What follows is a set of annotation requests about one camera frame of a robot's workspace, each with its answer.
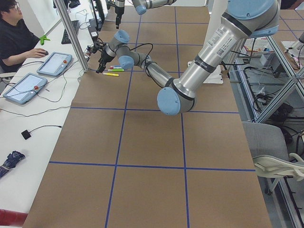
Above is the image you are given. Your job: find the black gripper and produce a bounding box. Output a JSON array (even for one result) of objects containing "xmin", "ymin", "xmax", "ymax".
[
  {"xmin": 115, "ymin": 6, "xmax": 124, "ymax": 29},
  {"xmin": 96, "ymin": 51, "xmax": 112, "ymax": 73}
]

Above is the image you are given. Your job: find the yellow highlighter pen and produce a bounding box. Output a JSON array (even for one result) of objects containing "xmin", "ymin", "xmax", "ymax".
[{"xmin": 103, "ymin": 72, "xmax": 119, "ymax": 76}]

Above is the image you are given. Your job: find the green highlighter pen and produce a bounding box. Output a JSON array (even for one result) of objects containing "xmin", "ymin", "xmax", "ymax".
[{"xmin": 107, "ymin": 69, "xmax": 124, "ymax": 72}]

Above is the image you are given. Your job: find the red white marker pen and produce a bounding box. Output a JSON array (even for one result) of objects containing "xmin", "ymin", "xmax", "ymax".
[{"xmin": 110, "ymin": 66, "xmax": 122, "ymax": 69}]

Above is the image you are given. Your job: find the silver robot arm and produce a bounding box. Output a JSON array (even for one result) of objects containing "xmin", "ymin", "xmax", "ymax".
[
  {"xmin": 113, "ymin": 0, "xmax": 176, "ymax": 29},
  {"xmin": 96, "ymin": 0, "xmax": 281, "ymax": 115}
]

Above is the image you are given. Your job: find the operator hand on mouse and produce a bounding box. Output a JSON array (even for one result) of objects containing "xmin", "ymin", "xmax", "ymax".
[{"xmin": 29, "ymin": 48, "xmax": 48, "ymax": 58}]

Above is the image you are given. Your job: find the black keyboard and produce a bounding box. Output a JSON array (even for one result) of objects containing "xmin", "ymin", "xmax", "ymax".
[{"xmin": 61, "ymin": 20, "xmax": 80, "ymax": 45}]

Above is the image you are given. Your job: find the far grey teach pendant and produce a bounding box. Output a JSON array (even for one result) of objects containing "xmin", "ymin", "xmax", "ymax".
[{"xmin": 37, "ymin": 52, "xmax": 72, "ymax": 76}]

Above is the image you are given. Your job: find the grey teach pendant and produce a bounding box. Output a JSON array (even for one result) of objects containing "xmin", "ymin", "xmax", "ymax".
[
  {"xmin": 37, "ymin": 52, "xmax": 72, "ymax": 76},
  {"xmin": 3, "ymin": 73, "xmax": 48, "ymax": 105}
]

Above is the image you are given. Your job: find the green plastic clamp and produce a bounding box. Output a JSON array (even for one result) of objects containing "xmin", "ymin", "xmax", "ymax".
[{"xmin": 39, "ymin": 35, "xmax": 50, "ymax": 46}]

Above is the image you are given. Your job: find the near grey teach pendant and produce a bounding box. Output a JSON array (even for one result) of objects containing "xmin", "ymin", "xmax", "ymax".
[{"xmin": 3, "ymin": 73, "xmax": 48, "ymax": 105}]

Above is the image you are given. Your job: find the seated operator person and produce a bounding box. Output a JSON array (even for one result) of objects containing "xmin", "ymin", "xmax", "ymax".
[{"xmin": 0, "ymin": 0, "xmax": 39, "ymax": 73}]

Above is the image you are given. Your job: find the small black adapter box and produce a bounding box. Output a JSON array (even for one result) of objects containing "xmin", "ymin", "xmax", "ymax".
[{"xmin": 21, "ymin": 130, "xmax": 31, "ymax": 140}]

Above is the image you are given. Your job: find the folded dark blue umbrella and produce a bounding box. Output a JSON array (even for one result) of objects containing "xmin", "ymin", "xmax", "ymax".
[{"xmin": 0, "ymin": 151, "xmax": 26, "ymax": 178}]

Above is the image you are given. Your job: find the grey office chair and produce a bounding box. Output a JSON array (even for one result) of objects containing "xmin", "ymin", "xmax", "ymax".
[{"xmin": 242, "ymin": 122, "xmax": 304, "ymax": 195}]

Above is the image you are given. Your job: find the aluminium frame post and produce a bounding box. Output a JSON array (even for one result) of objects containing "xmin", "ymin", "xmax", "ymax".
[{"xmin": 54, "ymin": 0, "xmax": 88, "ymax": 73}]

